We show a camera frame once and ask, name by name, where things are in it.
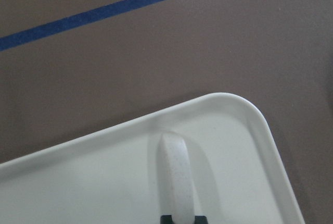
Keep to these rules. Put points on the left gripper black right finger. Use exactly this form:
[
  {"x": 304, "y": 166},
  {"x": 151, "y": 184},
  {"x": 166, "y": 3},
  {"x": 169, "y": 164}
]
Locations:
[{"x": 201, "y": 220}]

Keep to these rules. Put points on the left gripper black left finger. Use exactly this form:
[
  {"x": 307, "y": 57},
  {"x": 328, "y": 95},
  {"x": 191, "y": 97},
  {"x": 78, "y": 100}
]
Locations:
[{"x": 166, "y": 219}]

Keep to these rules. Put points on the white ceramic spoon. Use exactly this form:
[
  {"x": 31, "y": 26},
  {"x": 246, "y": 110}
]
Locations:
[{"x": 175, "y": 177}]

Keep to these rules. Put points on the white bear serving tray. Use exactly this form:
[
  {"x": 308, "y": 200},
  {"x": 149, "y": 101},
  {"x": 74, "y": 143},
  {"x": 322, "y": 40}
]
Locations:
[{"x": 111, "y": 176}]

